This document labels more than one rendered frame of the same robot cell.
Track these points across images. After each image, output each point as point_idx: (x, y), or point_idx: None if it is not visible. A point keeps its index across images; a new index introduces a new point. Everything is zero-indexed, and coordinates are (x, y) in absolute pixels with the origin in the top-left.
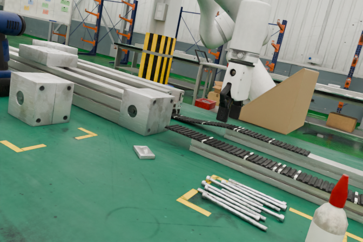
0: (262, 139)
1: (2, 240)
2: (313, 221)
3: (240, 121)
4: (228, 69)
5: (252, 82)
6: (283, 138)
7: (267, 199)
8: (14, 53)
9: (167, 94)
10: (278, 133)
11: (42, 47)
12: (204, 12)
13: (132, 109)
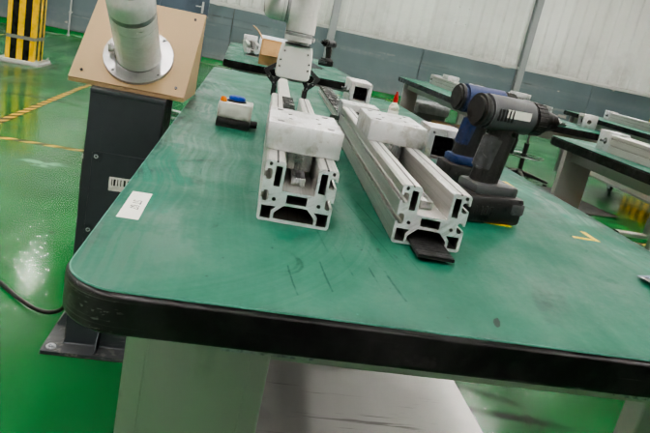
0: (292, 101)
1: None
2: (396, 111)
3: (192, 101)
4: (311, 56)
5: (159, 43)
6: (216, 98)
7: None
8: (422, 154)
9: (343, 100)
10: (199, 96)
11: (392, 121)
12: None
13: None
